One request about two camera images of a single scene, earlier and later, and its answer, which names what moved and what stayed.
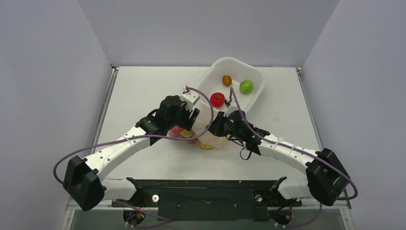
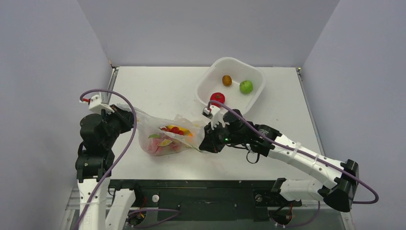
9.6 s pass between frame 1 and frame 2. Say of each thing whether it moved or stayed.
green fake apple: stayed
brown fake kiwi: stayed
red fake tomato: stayed
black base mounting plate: stayed
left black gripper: moved
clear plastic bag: moved
